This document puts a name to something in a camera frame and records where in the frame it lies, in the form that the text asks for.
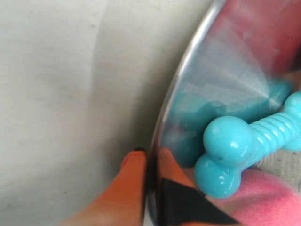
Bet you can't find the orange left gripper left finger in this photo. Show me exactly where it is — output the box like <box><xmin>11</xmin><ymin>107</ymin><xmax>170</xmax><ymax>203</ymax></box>
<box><xmin>60</xmin><ymin>147</ymin><xmax>146</xmax><ymax>226</ymax></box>

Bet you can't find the teal rubber bone toy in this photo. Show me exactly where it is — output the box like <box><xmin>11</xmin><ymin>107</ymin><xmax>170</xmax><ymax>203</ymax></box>
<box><xmin>194</xmin><ymin>91</ymin><xmax>301</xmax><ymax>199</ymax></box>

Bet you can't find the pink toy peach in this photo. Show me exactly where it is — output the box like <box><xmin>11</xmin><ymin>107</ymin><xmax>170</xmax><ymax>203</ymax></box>
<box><xmin>229</xmin><ymin>170</ymin><xmax>301</xmax><ymax>226</ymax></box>

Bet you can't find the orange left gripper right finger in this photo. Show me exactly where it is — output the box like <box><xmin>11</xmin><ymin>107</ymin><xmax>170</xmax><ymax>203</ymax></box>
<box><xmin>158</xmin><ymin>148</ymin><xmax>241</xmax><ymax>226</ymax></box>

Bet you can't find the round steel plate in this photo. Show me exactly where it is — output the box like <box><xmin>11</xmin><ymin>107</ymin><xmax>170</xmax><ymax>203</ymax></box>
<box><xmin>148</xmin><ymin>0</ymin><xmax>301</xmax><ymax>226</ymax></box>

